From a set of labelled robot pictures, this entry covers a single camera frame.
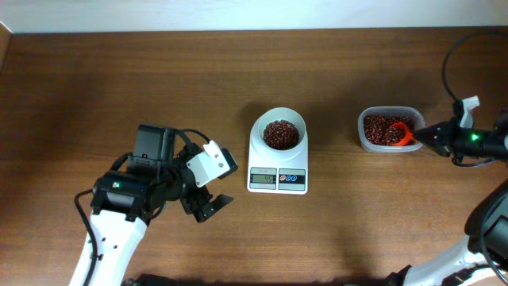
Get white digital kitchen scale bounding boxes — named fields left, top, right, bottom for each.
left=247, top=123, right=309, bottom=195

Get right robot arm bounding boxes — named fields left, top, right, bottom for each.
left=381, top=118, right=507, bottom=286

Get clear plastic container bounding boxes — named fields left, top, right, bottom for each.
left=357, top=106, right=425, bottom=153

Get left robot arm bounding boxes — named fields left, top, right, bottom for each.
left=71, top=125, right=238, bottom=285

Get red beans in bowl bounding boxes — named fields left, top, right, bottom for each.
left=263, top=120, right=299, bottom=150

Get left black cable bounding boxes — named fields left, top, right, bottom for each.
left=74, top=127, right=211, bottom=286

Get red adzuki beans in container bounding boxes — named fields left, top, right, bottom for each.
left=363, top=115, right=414, bottom=146

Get orange measuring scoop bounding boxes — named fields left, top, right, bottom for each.
left=383, top=122, right=416, bottom=147

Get white round bowl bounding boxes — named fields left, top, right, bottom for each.
left=255, top=107, right=308, bottom=152

